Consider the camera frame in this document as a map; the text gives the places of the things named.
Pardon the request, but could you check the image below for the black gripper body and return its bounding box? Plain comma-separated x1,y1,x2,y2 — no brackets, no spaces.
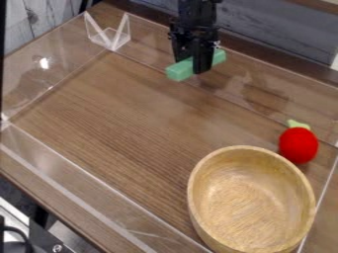
168,0,221,44

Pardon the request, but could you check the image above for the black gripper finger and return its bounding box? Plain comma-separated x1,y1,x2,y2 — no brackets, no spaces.
171,36,191,62
192,39,215,74

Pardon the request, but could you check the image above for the green foam block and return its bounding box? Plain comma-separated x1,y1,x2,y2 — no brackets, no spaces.
165,49,227,81

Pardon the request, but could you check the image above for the wooden bowl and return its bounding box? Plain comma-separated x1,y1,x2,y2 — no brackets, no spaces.
185,145,315,253

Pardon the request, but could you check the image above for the red plush strawberry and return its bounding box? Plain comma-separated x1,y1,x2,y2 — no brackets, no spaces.
279,120,319,164

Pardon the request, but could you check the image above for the black metal device base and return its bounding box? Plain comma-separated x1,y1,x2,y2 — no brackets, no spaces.
0,215,74,253

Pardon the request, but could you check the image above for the clear acrylic corner bracket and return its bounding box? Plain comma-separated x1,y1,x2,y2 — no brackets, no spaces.
82,12,130,51

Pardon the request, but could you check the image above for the clear acrylic tray wall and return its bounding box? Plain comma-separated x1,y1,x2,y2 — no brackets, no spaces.
1,113,212,253

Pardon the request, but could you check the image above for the black cable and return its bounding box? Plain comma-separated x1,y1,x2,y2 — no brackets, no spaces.
0,223,32,253

